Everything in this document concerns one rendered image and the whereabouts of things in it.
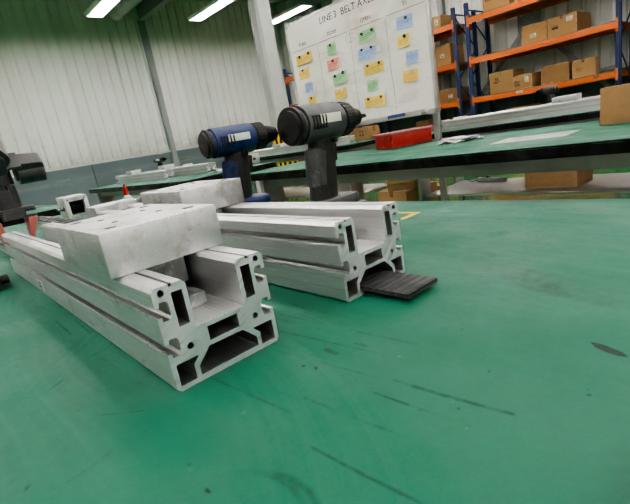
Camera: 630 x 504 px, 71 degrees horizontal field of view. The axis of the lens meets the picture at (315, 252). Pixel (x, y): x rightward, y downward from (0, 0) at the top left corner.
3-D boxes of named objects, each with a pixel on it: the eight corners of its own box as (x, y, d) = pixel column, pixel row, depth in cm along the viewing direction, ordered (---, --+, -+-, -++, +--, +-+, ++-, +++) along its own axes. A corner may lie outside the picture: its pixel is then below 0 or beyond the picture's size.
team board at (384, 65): (305, 234, 445) (267, 25, 395) (339, 222, 477) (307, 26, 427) (436, 244, 335) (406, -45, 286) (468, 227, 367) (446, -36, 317)
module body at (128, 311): (14, 272, 94) (0, 234, 91) (65, 258, 100) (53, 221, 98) (178, 393, 34) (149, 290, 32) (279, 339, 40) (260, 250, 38)
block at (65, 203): (58, 221, 189) (51, 199, 187) (86, 215, 196) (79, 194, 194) (63, 222, 182) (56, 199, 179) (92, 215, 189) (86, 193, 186)
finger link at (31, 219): (47, 243, 111) (35, 206, 108) (14, 252, 106) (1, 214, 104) (41, 241, 116) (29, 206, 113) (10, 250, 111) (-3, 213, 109)
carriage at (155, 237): (72, 285, 49) (53, 226, 48) (164, 255, 56) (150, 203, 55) (120, 311, 38) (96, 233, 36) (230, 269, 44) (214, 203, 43)
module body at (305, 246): (106, 246, 105) (95, 212, 103) (146, 235, 112) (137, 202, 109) (347, 303, 46) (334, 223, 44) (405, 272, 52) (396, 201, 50)
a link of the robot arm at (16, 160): (-27, 134, 100) (-15, 159, 96) (31, 127, 106) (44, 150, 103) (-15, 173, 108) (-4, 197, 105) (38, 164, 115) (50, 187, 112)
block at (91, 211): (85, 247, 111) (73, 210, 108) (134, 233, 118) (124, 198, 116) (96, 249, 104) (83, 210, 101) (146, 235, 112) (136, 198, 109)
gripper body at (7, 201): (37, 211, 109) (27, 181, 107) (-12, 222, 102) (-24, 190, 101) (32, 211, 114) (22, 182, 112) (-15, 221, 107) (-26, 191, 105)
